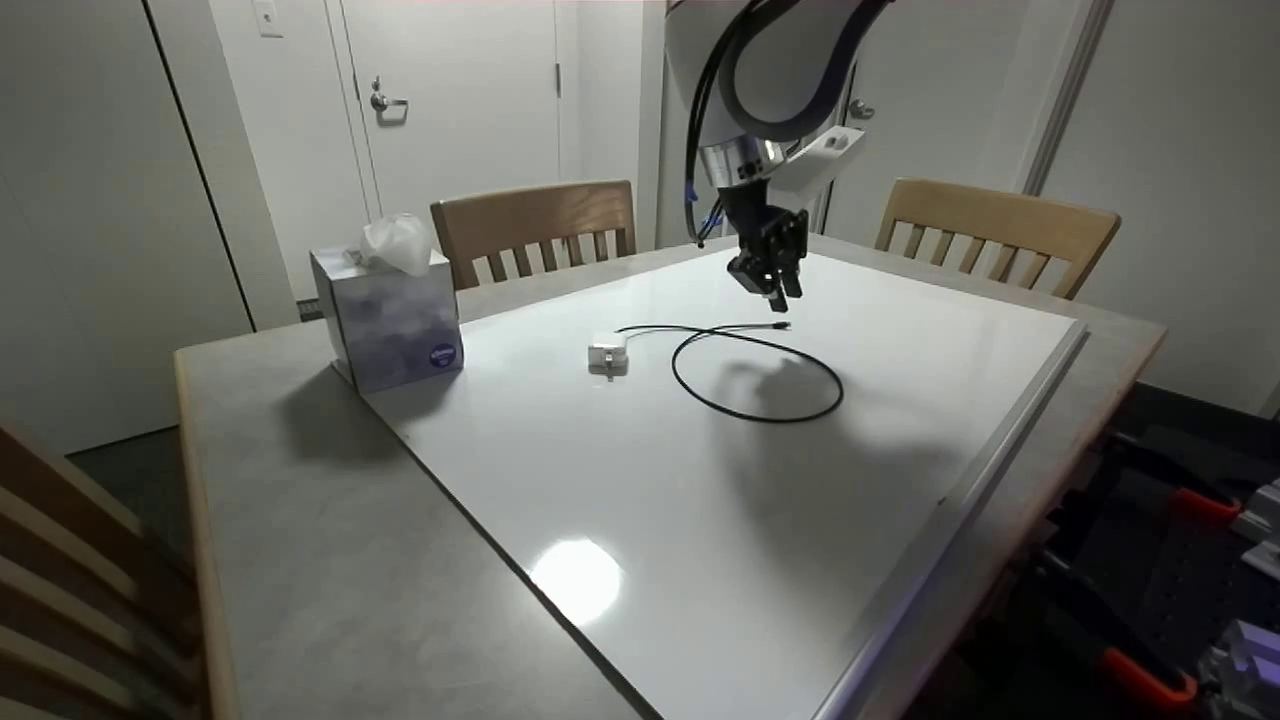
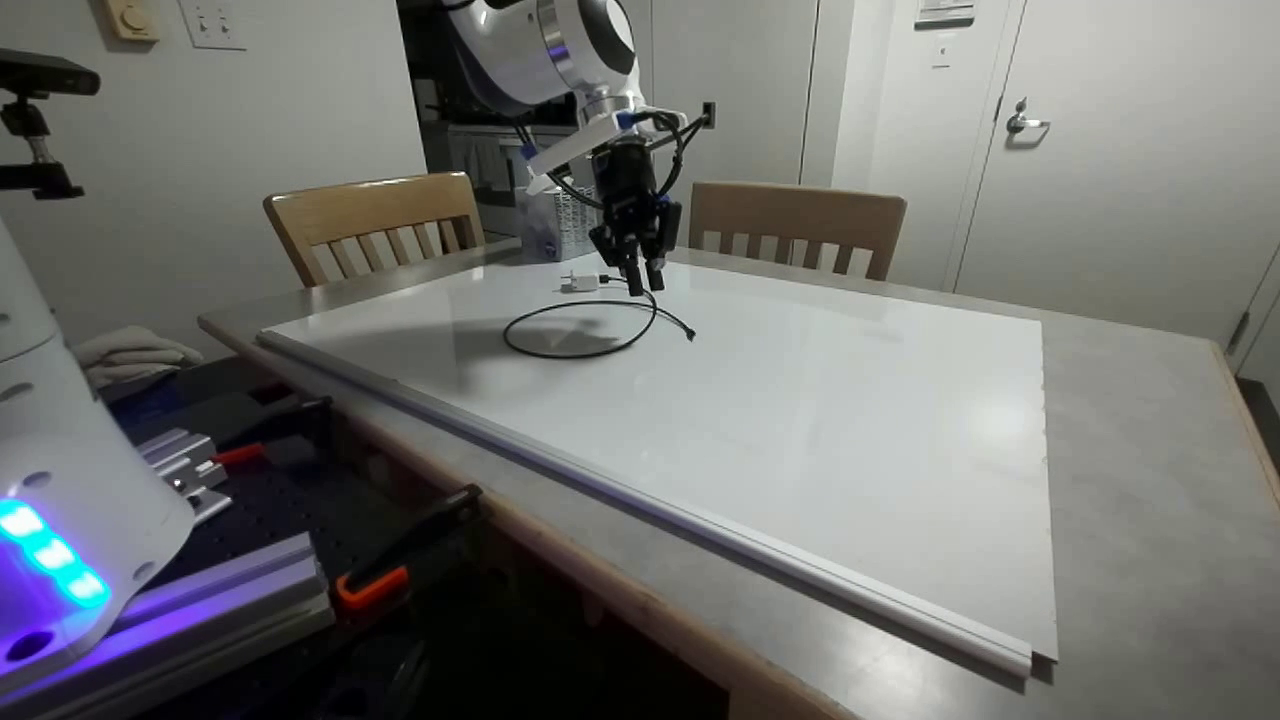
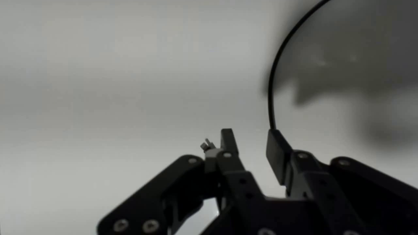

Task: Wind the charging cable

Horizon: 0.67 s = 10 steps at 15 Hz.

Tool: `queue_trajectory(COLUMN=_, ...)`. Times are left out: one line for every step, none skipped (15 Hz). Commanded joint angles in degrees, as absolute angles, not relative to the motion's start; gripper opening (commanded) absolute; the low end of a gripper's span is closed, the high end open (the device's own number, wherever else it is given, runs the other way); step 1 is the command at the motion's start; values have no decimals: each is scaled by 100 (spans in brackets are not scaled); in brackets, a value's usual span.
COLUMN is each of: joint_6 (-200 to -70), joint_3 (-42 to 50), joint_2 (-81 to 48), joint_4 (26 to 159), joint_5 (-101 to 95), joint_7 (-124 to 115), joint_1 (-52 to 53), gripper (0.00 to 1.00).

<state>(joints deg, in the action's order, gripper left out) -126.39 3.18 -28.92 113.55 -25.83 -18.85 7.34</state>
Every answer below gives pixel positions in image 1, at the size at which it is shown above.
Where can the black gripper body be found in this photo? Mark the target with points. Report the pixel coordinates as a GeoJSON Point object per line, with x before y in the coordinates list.
{"type": "Point", "coordinates": [765, 225]}

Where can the wooden slat back chair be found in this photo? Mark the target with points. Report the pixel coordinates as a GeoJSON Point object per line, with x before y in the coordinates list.
{"type": "Point", "coordinates": [64, 575]}
{"type": "Point", "coordinates": [535, 213]}
{"type": "Point", "coordinates": [1001, 221]}

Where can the white closet door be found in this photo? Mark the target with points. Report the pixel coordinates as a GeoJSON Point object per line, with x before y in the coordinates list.
{"type": "Point", "coordinates": [672, 175]}

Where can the white whiteboard with metal rail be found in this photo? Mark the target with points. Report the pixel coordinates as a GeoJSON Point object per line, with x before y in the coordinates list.
{"type": "Point", "coordinates": [721, 495]}

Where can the grey blue tissue box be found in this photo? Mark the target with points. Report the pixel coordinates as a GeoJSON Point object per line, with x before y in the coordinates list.
{"type": "Point", "coordinates": [387, 313]}

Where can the white wall light switch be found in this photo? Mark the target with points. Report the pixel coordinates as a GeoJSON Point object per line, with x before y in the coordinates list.
{"type": "Point", "coordinates": [269, 18]}

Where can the orange black bar clamp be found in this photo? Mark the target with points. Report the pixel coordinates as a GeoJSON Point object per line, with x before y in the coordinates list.
{"type": "Point", "coordinates": [1206, 507]}
{"type": "Point", "coordinates": [1144, 678]}

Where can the short aluminium extrusion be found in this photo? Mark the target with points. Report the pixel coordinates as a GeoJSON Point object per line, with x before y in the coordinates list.
{"type": "Point", "coordinates": [1241, 672]}

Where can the white charger adapter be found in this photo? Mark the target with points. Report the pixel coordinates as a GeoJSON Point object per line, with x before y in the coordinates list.
{"type": "Point", "coordinates": [609, 357]}

